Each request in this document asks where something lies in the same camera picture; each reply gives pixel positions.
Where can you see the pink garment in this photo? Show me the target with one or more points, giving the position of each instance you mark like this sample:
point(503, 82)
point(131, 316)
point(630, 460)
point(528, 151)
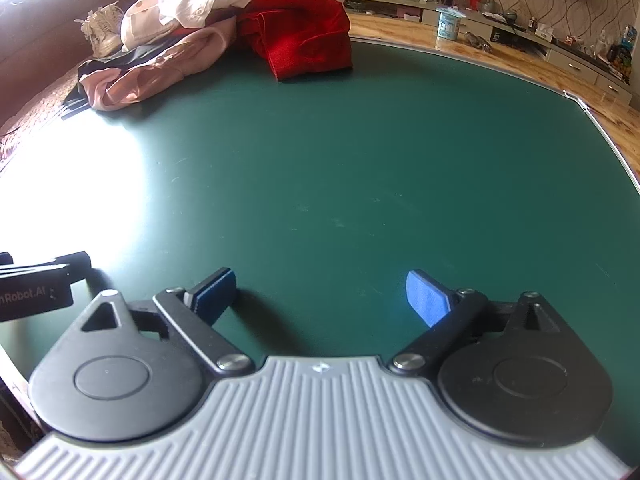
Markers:
point(150, 70)

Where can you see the white high-top sneaker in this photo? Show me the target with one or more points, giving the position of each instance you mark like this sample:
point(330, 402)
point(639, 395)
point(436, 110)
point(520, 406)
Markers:
point(102, 30)

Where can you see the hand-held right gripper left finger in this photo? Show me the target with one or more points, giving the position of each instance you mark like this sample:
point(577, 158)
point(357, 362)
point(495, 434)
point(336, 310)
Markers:
point(220, 287)

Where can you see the dark key bunch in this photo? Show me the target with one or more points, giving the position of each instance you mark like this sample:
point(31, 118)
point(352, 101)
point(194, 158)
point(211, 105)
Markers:
point(479, 41)

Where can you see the red cup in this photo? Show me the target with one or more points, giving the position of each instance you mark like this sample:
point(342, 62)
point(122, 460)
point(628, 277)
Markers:
point(474, 0)

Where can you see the white blue yogurt cup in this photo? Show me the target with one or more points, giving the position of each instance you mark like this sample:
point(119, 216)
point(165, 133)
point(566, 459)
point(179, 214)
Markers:
point(450, 22)

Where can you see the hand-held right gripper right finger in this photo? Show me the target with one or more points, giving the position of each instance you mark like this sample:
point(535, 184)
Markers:
point(425, 300)

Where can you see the green framed mat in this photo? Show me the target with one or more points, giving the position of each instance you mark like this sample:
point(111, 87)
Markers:
point(350, 185)

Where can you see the dark grey garment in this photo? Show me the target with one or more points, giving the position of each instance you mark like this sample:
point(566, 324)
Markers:
point(115, 57)

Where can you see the white TV cabinet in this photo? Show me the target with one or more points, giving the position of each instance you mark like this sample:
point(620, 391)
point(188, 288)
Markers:
point(500, 25)

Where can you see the white orange-dotted shirt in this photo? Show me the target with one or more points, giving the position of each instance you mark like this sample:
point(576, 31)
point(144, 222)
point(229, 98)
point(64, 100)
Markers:
point(175, 5)

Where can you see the brown leather sofa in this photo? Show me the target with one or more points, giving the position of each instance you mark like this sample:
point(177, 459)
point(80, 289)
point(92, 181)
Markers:
point(50, 10)

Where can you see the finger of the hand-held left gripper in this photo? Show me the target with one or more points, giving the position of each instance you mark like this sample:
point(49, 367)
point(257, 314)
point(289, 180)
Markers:
point(80, 265)

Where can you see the red garment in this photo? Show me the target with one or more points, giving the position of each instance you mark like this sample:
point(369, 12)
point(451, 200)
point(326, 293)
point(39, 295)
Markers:
point(300, 30)

